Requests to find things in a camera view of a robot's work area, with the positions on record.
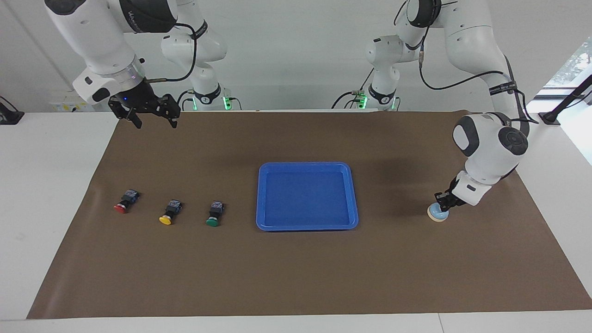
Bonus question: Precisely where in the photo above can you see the light blue desk bell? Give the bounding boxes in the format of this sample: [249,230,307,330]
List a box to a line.
[427,203,450,223]

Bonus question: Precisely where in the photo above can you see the red push button switch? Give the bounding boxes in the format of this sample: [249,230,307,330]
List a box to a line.
[114,189,140,214]

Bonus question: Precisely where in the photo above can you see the yellow push button switch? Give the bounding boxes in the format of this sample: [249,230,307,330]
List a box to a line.
[159,199,183,226]

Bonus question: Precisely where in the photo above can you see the green push button switch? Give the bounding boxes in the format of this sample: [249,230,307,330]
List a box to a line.
[206,200,226,228]

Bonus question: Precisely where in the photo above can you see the blue plastic tray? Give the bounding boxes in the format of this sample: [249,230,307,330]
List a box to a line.
[256,161,359,232]

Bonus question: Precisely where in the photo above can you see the white power socket box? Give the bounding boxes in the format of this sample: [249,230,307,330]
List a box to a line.
[49,95,95,112]

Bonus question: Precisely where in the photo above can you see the brown table mat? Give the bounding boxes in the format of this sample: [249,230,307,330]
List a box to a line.
[26,110,592,320]

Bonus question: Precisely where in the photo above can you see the black base cable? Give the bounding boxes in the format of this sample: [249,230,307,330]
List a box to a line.
[175,89,197,111]
[331,68,375,110]

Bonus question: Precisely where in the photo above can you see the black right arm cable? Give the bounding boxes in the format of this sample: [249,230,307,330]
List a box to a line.
[147,22,198,84]

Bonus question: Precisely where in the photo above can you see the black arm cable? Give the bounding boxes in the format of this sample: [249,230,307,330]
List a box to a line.
[393,0,539,125]
[147,22,198,84]

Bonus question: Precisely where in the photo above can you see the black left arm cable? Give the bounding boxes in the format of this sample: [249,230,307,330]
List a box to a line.
[393,0,539,125]

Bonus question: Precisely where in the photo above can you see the black camera stand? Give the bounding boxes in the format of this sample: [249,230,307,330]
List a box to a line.
[538,74,592,126]

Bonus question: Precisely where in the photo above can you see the black clamp mount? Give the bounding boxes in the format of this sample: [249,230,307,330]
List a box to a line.
[0,96,25,125]

